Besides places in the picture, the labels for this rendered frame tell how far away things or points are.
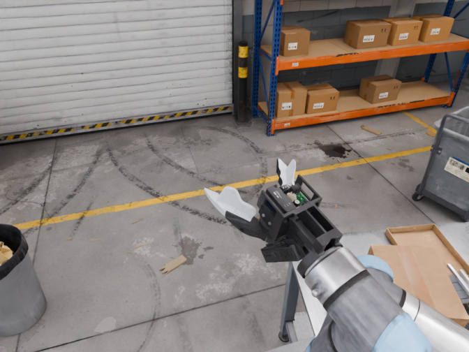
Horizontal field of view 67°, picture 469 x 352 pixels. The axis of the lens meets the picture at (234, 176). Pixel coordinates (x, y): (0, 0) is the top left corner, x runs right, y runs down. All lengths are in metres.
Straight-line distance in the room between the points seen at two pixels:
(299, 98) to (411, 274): 3.21
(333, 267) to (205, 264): 2.34
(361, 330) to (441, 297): 0.96
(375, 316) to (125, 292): 2.37
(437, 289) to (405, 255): 0.16
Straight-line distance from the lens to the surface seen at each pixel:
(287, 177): 0.60
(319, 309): 1.60
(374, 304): 0.47
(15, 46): 4.40
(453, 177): 3.40
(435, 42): 5.19
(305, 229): 0.50
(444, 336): 0.66
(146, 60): 4.36
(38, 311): 2.76
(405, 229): 2.02
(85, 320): 2.69
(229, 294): 2.61
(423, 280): 1.44
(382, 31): 4.67
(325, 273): 0.47
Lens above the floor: 2.14
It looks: 36 degrees down
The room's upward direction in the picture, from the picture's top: straight up
